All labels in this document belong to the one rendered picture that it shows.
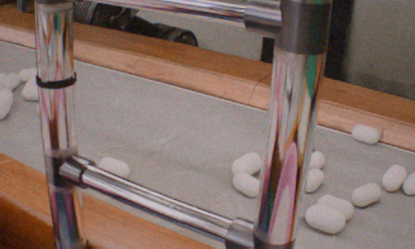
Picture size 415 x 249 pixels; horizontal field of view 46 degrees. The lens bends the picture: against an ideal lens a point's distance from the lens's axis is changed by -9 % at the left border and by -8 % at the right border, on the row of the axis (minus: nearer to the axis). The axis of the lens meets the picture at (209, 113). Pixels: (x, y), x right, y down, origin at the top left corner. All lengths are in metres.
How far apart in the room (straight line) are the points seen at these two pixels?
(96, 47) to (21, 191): 0.42
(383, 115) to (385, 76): 1.98
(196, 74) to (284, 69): 0.52
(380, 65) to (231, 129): 2.04
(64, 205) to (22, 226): 0.11
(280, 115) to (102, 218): 0.23
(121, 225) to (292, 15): 0.25
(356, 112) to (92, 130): 0.32
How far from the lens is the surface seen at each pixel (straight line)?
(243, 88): 0.70
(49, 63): 0.31
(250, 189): 0.49
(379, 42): 2.60
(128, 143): 0.58
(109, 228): 0.41
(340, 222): 0.46
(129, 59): 0.80
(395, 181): 0.54
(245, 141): 0.60
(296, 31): 0.21
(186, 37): 1.35
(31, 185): 0.47
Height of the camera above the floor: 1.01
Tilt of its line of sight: 24 degrees down
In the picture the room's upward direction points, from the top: 4 degrees clockwise
